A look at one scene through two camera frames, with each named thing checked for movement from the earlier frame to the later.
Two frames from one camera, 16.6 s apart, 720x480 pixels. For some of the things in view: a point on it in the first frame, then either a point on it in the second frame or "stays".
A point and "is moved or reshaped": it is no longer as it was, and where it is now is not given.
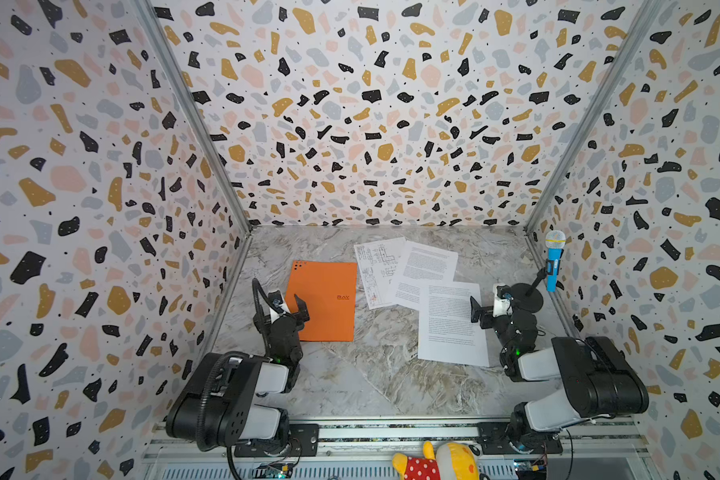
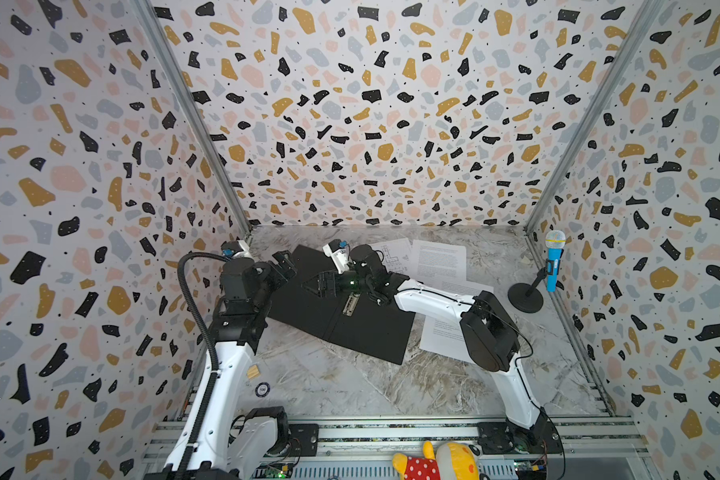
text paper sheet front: x=447 y=332 stays
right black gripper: x=495 y=318 to x=334 y=280
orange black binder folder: x=328 y=292 is moved or reshaped
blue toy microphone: x=555 y=241 stays
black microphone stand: x=526 y=297 stays
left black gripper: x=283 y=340 to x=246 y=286
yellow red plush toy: x=452 y=461 stays
